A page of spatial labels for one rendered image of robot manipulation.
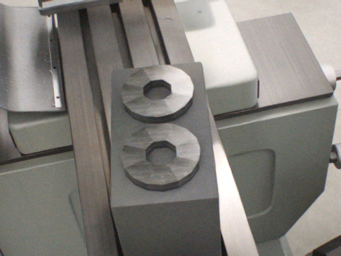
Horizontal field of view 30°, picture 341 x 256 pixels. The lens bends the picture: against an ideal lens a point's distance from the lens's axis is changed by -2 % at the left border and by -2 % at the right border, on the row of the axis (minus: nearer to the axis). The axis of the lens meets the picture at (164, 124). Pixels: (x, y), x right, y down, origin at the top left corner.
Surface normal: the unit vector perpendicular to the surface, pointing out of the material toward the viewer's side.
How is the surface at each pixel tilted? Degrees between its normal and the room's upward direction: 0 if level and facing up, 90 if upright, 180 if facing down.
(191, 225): 90
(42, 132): 90
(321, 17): 0
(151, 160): 0
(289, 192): 90
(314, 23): 0
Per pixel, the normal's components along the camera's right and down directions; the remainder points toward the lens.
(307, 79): -0.09, -0.66
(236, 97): 0.19, 0.72
